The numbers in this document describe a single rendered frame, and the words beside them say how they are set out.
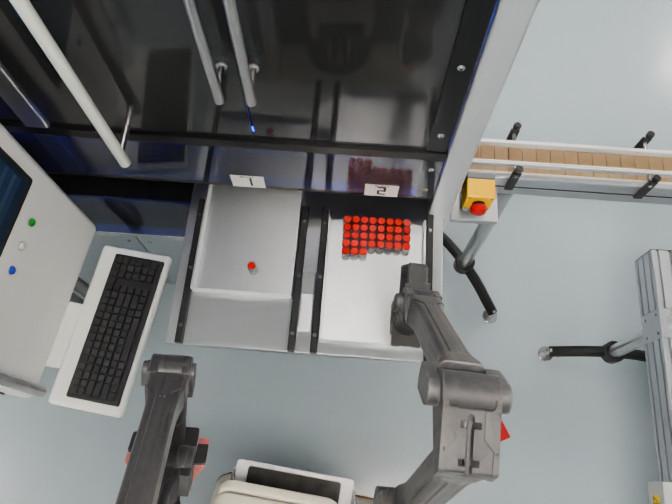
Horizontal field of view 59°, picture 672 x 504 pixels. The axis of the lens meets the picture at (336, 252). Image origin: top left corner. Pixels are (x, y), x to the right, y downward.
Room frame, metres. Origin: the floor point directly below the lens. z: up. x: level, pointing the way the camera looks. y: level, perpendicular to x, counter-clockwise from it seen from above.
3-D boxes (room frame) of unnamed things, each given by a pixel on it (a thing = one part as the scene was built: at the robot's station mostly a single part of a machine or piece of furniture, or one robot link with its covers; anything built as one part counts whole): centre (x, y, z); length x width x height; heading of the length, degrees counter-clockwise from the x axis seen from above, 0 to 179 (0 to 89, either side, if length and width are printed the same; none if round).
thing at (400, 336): (0.33, -0.15, 1.13); 0.10 x 0.07 x 0.07; 176
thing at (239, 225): (0.63, 0.23, 0.90); 0.34 x 0.26 x 0.04; 176
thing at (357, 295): (0.50, -0.10, 0.90); 0.34 x 0.26 x 0.04; 176
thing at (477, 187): (0.71, -0.37, 0.99); 0.08 x 0.07 x 0.07; 176
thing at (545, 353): (0.47, -1.06, 0.07); 0.50 x 0.08 x 0.14; 86
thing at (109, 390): (0.40, 0.58, 0.82); 0.40 x 0.14 x 0.02; 169
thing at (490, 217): (0.75, -0.38, 0.87); 0.14 x 0.13 x 0.02; 176
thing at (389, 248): (0.59, -0.11, 0.90); 0.18 x 0.02 x 0.05; 86
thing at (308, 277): (0.44, 0.08, 0.91); 0.14 x 0.03 x 0.06; 175
